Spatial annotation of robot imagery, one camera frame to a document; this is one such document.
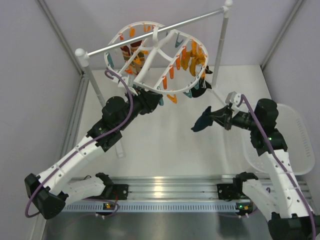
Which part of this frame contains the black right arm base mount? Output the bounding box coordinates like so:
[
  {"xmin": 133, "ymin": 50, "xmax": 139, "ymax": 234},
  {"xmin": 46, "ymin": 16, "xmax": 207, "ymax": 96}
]
[{"xmin": 216, "ymin": 172, "xmax": 252, "ymax": 202}]

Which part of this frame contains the maroon striped sock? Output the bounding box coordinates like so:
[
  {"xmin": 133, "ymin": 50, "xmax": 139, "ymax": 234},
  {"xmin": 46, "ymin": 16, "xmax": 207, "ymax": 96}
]
[{"xmin": 120, "ymin": 40, "xmax": 145, "ymax": 76}]

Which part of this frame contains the dark navy sock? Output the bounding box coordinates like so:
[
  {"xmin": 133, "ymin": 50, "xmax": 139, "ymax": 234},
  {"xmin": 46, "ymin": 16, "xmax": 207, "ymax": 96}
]
[
  {"xmin": 191, "ymin": 78, "xmax": 207, "ymax": 98},
  {"xmin": 191, "ymin": 106, "xmax": 213, "ymax": 133}
]

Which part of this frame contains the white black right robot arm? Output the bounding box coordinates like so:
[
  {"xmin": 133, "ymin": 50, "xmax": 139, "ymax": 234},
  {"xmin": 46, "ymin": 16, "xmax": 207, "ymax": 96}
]
[{"xmin": 208, "ymin": 95, "xmax": 320, "ymax": 240}]

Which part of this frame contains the teal back clothes peg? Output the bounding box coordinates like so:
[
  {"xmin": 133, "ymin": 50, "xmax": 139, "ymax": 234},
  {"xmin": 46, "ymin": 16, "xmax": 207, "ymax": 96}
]
[{"xmin": 174, "ymin": 34, "xmax": 184, "ymax": 48}]

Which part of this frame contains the slotted grey cable duct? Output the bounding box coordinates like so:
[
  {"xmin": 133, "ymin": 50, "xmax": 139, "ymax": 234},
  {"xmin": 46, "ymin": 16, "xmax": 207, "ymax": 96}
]
[{"xmin": 62, "ymin": 201, "xmax": 255, "ymax": 214}]

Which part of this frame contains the orange inner peg row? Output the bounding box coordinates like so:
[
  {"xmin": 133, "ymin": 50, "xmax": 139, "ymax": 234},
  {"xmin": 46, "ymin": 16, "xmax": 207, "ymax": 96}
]
[{"xmin": 160, "ymin": 45, "xmax": 187, "ymax": 90}]

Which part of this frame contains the white round sock hanger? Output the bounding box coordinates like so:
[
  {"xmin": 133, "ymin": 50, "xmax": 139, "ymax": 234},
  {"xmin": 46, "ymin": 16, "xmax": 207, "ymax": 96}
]
[{"xmin": 106, "ymin": 21, "xmax": 209, "ymax": 96}]

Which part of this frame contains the teal right clothes peg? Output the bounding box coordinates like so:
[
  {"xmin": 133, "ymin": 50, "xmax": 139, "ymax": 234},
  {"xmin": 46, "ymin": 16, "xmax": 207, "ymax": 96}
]
[{"xmin": 183, "ymin": 91, "xmax": 193, "ymax": 98}]

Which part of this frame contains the teal front clothes peg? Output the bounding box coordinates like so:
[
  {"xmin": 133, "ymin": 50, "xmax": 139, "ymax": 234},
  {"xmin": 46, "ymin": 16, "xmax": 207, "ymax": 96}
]
[{"xmin": 159, "ymin": 98, "xmax": 164, "ymax": 106}]

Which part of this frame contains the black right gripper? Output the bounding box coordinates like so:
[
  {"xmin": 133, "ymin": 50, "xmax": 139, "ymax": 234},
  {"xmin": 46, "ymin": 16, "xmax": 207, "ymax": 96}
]
[{"xmin": 207, "ymin": 104, "xmax": 260, "ymax": 131}]

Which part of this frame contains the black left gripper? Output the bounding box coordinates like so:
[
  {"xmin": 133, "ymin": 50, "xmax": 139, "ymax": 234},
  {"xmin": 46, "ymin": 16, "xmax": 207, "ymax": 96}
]
[{"xmin": 117, "ymin": 86, "xmax": 162, "ymax": 131}]

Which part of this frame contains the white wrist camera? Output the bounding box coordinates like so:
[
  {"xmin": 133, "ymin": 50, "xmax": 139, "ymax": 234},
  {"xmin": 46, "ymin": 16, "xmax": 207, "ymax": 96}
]
[
  {"xmin": 225, "ymin": 91, "xmax": 243, "ymax": 110},
  {"xmin": 118, "ymin": 75, "xmax": 137, "ymax": 95}
]

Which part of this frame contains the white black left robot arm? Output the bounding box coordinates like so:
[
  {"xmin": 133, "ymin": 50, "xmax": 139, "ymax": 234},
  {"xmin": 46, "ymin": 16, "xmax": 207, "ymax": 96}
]
[{"xmin": 24, "ymin": 89, "xmax": 163, "ymax": 220}]

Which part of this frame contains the mustard yellow sock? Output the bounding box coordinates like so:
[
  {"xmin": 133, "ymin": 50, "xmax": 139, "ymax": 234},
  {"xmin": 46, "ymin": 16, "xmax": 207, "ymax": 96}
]
[{"xmin": 180, "ymin": 40, "xmax": 208, "ymax": 77}]

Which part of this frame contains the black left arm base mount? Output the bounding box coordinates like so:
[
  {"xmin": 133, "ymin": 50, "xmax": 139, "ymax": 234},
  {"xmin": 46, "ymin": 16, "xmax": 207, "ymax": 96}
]
[{"xmin": 95, "ymin": 172, "xmax": 129, "ymax": 200}]

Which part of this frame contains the white metal drying rack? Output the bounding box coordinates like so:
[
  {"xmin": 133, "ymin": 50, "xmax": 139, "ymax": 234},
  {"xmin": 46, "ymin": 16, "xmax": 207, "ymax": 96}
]
[{"xmin": 74, "ymin": 0, "xmax": 235, "ymax": 158}]

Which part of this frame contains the white plastic basket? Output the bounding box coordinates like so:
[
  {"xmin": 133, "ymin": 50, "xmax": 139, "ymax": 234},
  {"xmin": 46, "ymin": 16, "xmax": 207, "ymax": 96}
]
[{"xmin": 240, "ymin": 103, "xmax": 315, "ymax": 176}]

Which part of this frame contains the orange front clothes peg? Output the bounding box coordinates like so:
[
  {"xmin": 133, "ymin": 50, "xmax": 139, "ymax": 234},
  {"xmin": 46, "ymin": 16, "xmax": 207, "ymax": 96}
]
[{"xmin": 166, "ymin": 94, "xmax": 178, "ymax": 104}]

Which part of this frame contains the teal clothes peg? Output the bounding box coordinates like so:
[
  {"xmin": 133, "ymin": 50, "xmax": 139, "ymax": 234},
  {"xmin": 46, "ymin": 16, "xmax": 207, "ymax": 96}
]
[
  {"xmin": 174, "ymin": 34, "xmax": 184, "ymax": 48},
  {"xmin": 183, "ymin": 91, "xmax": 193, "ymax": 98},
  {"xmin": 104, "ymin": 52, "xmax": 114, "ymax": 70},
  {"xmin": 159, "ymin": 98, "xmax": 164, "ymax": 106}
]

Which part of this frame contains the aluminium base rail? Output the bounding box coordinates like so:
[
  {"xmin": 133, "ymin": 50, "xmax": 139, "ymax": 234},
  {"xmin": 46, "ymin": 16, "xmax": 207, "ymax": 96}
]
[{"xmin": 111, "ymin": 175, "xmax": 234, "ymax": 201}]

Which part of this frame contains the black white patterned sock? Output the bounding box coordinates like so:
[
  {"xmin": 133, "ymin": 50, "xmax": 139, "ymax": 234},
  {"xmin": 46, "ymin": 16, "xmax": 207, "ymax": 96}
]
[{"xmin": 199, "ymin": 66, "xmax": 213, "ymax": 89}]

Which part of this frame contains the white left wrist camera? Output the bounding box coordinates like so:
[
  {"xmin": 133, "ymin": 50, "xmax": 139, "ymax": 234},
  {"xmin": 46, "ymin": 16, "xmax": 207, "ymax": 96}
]
[{"xmin": 118, "ymin": 75, "xmax": 137, "ymax": 95}]

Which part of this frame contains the teal left clothes peg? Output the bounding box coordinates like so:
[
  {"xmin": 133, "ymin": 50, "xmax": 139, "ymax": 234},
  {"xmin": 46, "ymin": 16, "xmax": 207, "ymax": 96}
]
[{"xmin": 104, "ymin": 52, "xmax": 114, "ymax": 70}]

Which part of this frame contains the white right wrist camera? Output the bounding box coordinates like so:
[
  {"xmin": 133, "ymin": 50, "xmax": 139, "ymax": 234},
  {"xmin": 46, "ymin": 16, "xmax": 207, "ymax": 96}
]
[{"xmin": 225, "ymin": 91, "xmax": 243, "ymax": 110}]

